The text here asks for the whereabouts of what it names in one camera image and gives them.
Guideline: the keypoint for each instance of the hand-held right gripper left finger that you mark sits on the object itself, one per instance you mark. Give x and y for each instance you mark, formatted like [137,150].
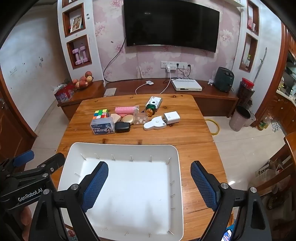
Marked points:
[96,185]

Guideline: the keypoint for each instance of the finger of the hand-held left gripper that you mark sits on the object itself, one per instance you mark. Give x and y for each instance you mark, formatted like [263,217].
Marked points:
[52,163]
[23,157]

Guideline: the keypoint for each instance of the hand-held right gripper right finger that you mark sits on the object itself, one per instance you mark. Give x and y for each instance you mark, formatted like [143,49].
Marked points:
[203,185]

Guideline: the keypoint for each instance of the white plastic tray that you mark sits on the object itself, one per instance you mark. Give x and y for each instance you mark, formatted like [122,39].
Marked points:
[138,185]

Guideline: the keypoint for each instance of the clear box with blue label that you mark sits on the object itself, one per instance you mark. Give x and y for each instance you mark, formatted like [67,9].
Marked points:
[103,127]

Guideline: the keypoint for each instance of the black oval case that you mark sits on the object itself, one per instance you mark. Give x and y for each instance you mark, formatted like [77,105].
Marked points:
[122,127]

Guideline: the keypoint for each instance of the colourful puzzle cube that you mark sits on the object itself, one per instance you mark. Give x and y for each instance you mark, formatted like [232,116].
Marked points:
[101,113]

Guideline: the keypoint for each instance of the beige triangular sponge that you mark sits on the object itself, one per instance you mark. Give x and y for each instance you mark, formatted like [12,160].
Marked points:
[115,117]

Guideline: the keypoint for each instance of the white charger block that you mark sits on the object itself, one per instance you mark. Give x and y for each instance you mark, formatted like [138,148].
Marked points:
[172,117]

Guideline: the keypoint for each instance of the white fan-shaped device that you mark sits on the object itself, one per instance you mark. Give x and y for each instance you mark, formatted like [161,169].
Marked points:
[152,125]

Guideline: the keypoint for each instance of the person's left hand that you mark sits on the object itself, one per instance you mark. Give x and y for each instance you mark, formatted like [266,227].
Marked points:
[23,217]

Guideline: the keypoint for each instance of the wooden door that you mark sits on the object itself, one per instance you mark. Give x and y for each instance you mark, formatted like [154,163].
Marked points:
[11,134]

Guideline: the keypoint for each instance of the yellow hoop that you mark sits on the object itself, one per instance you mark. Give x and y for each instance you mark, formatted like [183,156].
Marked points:
[217,126]

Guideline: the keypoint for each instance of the red tissue packet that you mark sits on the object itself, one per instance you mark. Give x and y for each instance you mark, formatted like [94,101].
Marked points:
[64,93]

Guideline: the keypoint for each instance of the gold round compact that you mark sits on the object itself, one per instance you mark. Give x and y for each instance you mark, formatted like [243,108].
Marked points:
[128,118]

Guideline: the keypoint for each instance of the grey trash bin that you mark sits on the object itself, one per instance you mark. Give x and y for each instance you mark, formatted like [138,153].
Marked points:
[239,119]

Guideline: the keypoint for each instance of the clear glass jar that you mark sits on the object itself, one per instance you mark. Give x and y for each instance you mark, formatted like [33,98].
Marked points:
[141,119]

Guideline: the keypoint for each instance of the pink comb clip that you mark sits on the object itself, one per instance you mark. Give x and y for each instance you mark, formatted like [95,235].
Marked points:
[126,110]

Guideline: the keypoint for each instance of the yellow oil bottle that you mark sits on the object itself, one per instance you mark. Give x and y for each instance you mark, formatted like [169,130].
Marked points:
[263,125]

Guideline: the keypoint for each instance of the wooden television cabinet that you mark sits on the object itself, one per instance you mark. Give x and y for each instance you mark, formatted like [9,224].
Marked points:
[212,98]

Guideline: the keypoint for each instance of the basket of fruit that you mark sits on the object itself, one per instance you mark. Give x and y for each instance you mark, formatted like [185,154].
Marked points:
[83,81]

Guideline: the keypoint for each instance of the grey paper sheet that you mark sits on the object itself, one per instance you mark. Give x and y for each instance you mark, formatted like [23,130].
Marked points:
[109,92]

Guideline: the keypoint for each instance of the green bottle with gold cap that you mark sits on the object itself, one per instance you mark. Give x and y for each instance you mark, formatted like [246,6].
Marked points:
[150,110]

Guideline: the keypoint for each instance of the white set-top box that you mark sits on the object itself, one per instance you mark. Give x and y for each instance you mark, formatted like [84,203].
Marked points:
[186,85]

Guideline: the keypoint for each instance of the dark container with red lid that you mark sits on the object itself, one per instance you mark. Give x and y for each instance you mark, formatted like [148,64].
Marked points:
[246,92]

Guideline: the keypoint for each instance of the dark green appliance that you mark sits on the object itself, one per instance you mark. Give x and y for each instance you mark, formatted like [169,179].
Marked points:
[223,80]

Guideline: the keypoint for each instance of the pink dumbbell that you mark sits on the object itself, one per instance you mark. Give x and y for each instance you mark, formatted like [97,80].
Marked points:
[76,56]
[83,54]

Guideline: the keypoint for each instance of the white charging puck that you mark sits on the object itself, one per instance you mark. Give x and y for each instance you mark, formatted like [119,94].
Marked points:
[149,82]

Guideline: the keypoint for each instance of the white plug adapter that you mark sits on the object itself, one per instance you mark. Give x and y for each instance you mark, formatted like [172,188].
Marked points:
[170,68]

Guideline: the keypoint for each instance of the long grey stick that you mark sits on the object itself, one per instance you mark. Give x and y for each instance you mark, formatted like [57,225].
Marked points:
[261,62]

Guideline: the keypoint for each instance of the black flat television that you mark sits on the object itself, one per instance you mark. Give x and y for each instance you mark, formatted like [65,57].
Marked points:
[171,23]

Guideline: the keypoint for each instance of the white compact camera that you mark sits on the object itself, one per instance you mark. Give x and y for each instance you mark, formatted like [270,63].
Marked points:
[154,101]

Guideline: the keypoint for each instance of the white wall outlet strip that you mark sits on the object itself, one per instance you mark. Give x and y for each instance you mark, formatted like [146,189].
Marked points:
[182,64]

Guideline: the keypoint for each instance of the photo frame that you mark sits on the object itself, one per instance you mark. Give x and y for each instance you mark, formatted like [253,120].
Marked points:
[76,23]

